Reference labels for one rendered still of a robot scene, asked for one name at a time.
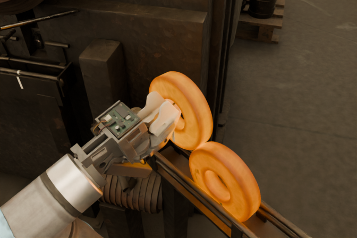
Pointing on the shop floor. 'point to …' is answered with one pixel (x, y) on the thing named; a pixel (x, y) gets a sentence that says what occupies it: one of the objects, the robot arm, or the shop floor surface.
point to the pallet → (262, 6)
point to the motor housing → (129, 204)
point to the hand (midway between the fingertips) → (178, 104)
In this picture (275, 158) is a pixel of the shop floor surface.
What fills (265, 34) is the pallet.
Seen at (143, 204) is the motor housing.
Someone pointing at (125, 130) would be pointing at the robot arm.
